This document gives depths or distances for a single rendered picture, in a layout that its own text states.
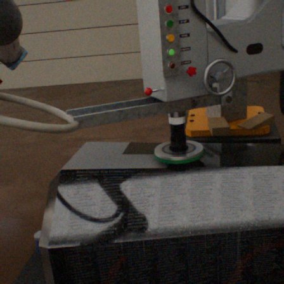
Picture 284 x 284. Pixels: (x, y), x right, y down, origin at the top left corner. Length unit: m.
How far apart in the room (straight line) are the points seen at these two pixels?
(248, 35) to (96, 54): 6.41
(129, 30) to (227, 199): 6.42
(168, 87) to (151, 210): 0.51
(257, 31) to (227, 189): 0.66
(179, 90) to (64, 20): 6.56
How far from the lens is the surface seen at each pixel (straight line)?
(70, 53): 8.20
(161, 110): 1.73
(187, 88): 1.70
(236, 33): 1.80
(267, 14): 1.89
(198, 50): 1.70
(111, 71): 8.12
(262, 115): 2.66
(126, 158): 1.98
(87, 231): 1.83
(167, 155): 1.81
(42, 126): 1.41
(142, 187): 1.82
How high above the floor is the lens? 1.60
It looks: 21 degrees down
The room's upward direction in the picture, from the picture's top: 5 degrees counter-clockwise
